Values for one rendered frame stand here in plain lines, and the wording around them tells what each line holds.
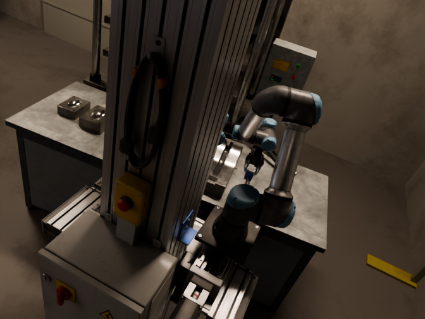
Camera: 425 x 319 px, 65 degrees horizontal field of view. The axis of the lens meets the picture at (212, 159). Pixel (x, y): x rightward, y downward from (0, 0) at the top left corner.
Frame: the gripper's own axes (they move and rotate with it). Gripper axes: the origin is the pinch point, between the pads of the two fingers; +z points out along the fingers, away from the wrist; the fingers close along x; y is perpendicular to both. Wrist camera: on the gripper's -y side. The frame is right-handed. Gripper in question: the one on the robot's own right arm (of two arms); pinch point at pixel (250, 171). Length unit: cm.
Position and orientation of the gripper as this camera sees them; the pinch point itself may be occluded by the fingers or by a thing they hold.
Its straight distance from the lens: 194.5
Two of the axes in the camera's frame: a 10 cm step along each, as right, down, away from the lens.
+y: -2.9, 5.2, -8.0
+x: 9.3, 3.6, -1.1
